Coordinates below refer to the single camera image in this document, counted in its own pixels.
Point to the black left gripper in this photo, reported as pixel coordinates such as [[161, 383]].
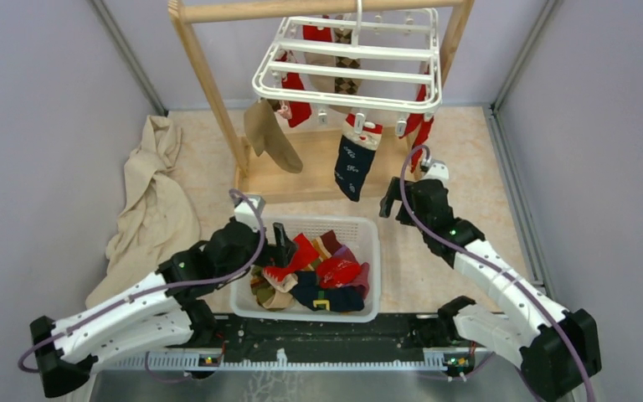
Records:
[[280, 255]]

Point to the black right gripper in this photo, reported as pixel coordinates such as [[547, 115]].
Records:
[[393, 194]]

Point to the black santa belt sock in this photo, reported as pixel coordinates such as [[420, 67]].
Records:
[[311, 295]]

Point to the olive green striped sock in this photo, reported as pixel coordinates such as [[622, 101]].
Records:
[[265, 294]]

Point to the white perforated plastic basket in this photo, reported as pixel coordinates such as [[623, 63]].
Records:
[[359, 235]]

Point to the red snowflake pattern sock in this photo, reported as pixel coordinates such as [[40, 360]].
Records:
[[331, 271]]

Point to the wooden hanger rack frame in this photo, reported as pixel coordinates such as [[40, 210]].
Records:
[[315, 143]]

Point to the maroon purple sock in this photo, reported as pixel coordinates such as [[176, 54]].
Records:
[[359, 273]]

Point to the brown argyle sock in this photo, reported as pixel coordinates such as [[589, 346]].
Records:
[[345, 85]]

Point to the white plastic clip hanger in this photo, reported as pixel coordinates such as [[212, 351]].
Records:
[[396, 56]]

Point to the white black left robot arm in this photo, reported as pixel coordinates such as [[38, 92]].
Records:
[[162, 310]]

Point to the navy patterned sock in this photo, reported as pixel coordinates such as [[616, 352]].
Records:
[[356, 153]]

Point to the tan brown sock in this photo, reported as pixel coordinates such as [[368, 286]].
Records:
[[265, 135]]

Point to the beige crumpled cloth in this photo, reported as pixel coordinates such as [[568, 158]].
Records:
[[158, 219]]

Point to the small pink sock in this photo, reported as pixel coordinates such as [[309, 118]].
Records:
[[282, 108]]

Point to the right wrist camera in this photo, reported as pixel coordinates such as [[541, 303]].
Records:
[[433, 169]]

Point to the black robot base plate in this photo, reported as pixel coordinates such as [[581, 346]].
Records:
[[387, 338]]

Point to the white slotted cable duct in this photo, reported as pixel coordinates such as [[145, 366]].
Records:
[[194, 361]]

